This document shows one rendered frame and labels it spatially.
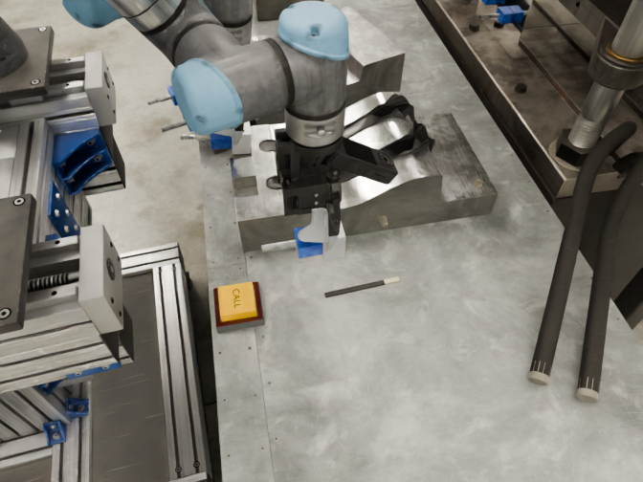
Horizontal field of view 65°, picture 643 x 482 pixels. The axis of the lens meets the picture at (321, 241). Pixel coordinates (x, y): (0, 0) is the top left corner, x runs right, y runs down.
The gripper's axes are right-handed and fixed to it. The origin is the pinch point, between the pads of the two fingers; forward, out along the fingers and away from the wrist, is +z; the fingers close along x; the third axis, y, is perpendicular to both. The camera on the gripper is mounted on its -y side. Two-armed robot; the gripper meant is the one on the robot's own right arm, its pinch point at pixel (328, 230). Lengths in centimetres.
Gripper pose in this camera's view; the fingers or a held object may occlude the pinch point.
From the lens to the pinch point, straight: 80.6
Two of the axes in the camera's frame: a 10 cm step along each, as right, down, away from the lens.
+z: 0.0, 6.3, 7.8
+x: 2.0, 7.6, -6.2
